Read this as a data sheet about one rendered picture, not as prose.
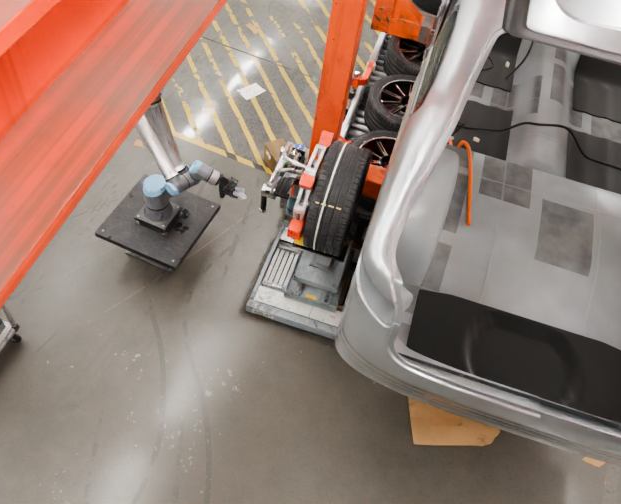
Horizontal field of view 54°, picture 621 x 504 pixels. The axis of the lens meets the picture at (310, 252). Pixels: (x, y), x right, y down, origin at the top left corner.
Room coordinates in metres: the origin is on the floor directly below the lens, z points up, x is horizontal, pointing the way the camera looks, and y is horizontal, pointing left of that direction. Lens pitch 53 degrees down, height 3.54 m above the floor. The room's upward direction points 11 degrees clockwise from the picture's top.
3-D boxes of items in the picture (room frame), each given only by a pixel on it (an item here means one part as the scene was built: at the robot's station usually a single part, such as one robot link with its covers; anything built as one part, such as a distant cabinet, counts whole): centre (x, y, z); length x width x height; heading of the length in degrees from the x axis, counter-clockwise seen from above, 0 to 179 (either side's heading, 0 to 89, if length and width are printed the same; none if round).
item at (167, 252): (2.50, 1.03, 0.15); 0.60 x 0.60 x 0.30; 76
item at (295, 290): (2.43, -0.10, 0.13); 0.50 x 0.36 x 0.10; 172
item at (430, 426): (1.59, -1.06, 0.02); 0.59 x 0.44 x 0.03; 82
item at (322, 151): (2.49, 0.07, 0.85); 0.54 x 0.07 x 0.54; 172
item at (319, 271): (2.47, -0.10, 0.32); 0.40 x 0.30 x 0.28; 172
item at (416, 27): (4.83, -0.57, 0.69); 0.52 x 0.17 x 0.35; 82
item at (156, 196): (2.51, 1.03, 0.56); 0.17 x 0.15 x 0.18; 143
